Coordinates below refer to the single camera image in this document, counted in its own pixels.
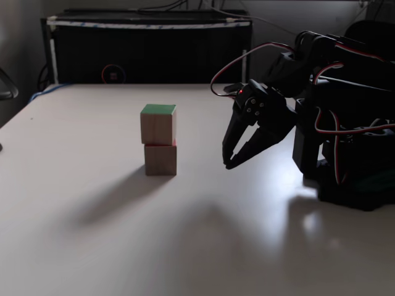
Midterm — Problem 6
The wooden cube with green face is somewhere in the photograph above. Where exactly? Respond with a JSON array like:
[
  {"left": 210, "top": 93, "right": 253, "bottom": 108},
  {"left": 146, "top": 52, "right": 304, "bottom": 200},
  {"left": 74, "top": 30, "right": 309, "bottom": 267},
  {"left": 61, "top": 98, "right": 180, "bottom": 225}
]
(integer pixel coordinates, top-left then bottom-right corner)
[{"left": 139, "top": 104, "right": 178, "bottom": 146}]

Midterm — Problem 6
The wooden cube with red face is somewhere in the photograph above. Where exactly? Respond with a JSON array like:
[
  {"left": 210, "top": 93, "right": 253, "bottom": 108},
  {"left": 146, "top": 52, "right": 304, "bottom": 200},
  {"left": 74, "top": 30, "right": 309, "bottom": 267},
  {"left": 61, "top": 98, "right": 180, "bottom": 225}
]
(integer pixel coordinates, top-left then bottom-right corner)
[{"left": 144, "top": 139, "right": 178, "bottom": 177}]

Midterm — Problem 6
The black office chair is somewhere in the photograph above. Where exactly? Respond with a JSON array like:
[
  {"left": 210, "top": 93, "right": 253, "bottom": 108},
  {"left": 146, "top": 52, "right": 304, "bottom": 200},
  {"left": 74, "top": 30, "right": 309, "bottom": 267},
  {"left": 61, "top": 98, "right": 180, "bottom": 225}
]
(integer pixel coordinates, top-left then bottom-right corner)
[{"left": 342, "top": 20, "right": 395, "bottom": 62}]

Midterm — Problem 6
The black chair armrest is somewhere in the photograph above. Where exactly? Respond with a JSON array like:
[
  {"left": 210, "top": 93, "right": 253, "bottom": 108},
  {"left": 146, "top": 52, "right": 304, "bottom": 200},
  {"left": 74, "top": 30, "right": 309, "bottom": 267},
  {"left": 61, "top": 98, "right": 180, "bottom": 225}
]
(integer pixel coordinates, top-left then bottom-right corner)
[{"left": 0, "top": 67, "right": 19, "bottom": 100}]

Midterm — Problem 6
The small black gripper camera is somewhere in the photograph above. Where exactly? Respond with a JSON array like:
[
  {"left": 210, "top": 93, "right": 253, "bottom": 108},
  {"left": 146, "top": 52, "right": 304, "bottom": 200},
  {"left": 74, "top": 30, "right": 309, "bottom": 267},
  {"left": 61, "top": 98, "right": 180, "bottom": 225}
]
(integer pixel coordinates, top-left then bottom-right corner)
[{"left": 223, "top": 82, "right": 245, "bottom": 97}]

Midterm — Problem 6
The red white black servo cable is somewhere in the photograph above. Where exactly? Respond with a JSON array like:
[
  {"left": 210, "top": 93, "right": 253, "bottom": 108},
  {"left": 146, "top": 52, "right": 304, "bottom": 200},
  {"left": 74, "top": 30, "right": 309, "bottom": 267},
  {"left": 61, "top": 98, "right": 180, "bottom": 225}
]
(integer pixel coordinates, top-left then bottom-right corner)
[
  {"left": 210, "top": 42, "right": 296, "bottom": 99},
  {"left": 314, "top": 106, "right": 395, "bottom": 186}
]

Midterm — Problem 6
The black cable bundle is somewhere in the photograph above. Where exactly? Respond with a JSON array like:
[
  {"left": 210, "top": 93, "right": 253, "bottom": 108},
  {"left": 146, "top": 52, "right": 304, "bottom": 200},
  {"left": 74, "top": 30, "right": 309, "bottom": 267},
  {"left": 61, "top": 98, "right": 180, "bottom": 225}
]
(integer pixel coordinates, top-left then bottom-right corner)
[{"left": 137, "top": 0, "right": 194, "bottom": 14}]

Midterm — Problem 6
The blue cable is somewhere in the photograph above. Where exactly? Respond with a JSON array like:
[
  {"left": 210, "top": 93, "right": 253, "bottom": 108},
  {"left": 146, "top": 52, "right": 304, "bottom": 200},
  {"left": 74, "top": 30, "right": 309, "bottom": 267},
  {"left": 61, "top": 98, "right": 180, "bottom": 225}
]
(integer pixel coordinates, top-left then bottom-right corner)
[{"left": 29, "top": 82, "right": 73, "bottom": 104}]

